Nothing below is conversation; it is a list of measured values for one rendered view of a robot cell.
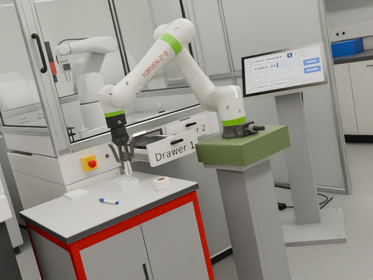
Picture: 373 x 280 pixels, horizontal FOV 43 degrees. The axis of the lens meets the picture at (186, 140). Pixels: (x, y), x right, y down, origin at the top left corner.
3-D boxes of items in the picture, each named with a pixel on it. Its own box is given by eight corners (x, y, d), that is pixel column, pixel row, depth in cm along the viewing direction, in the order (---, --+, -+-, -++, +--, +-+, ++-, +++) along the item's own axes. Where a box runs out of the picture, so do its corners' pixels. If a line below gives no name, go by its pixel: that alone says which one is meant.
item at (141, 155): (194, 148, 242) (192, 136, 241) (152, 163, 228) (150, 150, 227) (153, 144, 275) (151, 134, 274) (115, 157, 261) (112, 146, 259)
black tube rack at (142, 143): (179, 148, 246) (176, 136, 245) (151, 159, 237) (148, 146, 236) (156, 146, 264) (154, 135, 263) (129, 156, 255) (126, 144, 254)
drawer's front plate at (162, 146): (199, 150, 242) (195, 129, 240) (152, 167, 226) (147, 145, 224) (197, 149, 243) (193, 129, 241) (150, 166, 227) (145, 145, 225)
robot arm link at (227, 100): (233, 119, 249) (226, 83, 246) (252, 119, 236) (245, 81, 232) (213, 125, 243) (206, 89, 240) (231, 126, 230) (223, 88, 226)
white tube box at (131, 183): (140, 186, 218) (138, 179, 218) (122, 192, 215) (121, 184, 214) (131, 182, 230) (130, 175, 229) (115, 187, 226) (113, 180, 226)
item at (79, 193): (90, 195, 223) (89, 191, 223) (72, 201, 219) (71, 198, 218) (81, 191, 234) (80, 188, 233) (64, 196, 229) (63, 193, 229)
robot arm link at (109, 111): (114, 83, 224) (92, 88, 219) (124, 81, 214) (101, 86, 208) (120, 111, 227) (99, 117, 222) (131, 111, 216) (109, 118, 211)
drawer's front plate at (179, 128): (210, 132, 284) (206, 114, 282) (170, 145, 268) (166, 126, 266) (207, 132, 285) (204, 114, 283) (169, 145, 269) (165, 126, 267)
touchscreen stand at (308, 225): (346, 242, 287) (321, 76, 268) (272, 248, 301) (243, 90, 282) (342, 211, 334) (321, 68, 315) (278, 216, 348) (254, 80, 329)
